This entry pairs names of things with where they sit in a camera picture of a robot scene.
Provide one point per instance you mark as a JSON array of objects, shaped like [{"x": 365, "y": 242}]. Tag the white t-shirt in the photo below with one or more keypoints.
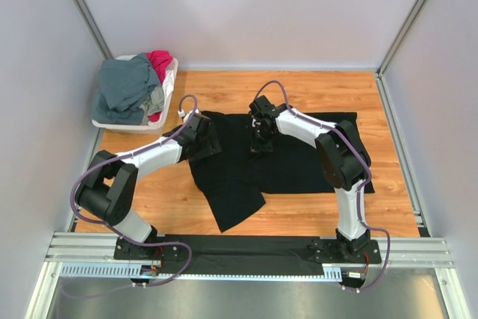
[{"x": 168, "y": 88}]

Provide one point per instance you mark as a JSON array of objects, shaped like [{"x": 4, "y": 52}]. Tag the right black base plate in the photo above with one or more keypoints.
[{"x": 328, "y": 251}]

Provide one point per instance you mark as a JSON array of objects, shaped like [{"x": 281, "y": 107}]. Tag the aluminium frame rail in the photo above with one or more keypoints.
[{"x": 81, "y": 247}]

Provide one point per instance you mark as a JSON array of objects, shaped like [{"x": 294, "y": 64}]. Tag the corner aluminium post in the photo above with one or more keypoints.
[
  {"x": 405, "y": 28},
  {"x": 93, "y": 28}
]

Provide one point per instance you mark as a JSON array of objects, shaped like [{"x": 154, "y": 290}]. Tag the white laundry basket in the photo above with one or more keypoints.
[{"x": 139, "y": 129}]

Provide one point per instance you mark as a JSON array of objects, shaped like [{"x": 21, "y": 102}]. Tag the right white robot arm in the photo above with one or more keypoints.
[{"x": 343, "y": 158}]

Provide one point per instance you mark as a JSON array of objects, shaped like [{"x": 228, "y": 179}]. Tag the black t-shirt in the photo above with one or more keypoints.
[{"x": 235, "y": 180}]

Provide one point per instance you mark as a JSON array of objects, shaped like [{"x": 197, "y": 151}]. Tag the left corner aluminium post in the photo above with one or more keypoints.
[{"x": 93, "y": 28}]

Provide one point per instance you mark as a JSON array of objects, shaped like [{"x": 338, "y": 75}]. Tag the right corner aluminium post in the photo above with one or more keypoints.
[{"x": 405, "y": 28}]

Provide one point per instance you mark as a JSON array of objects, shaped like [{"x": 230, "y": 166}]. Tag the light grey t-shirt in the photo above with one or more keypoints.
[{"x": 152, "y": 106}]

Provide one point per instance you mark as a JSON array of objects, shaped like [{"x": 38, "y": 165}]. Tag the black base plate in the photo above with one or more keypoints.
[
  {"x": 328, "y": 251},
  {"x": 164, "y": 248}
]

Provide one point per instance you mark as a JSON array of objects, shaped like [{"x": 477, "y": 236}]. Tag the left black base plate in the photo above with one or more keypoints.
[{"x": 164, "y": 248}]

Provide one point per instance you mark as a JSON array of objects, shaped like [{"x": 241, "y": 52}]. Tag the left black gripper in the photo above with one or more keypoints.
[{"x": 213, "y": 146}]

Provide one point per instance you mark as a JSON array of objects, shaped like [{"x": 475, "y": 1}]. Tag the pink red t-shirt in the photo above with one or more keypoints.
[{"x": 160, "y": 60}]

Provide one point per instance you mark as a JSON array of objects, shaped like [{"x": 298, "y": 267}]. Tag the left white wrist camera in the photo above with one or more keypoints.
[{"x": 185, "y": 115}]

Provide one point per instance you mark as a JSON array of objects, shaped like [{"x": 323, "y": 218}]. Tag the teal grey t-shirt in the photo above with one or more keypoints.
[{"x": 123, "y": 85}]

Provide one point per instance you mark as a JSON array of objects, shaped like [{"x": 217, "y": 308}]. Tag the slotted grey cable duct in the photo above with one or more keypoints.
[{"x": 138, "y": 271}]

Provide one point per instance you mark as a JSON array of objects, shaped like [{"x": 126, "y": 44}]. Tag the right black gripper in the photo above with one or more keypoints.
[{"x": 257, "y": 148}]

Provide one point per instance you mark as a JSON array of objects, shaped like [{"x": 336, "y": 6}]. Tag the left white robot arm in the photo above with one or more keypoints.
[{"x": 107, "y": 189}]

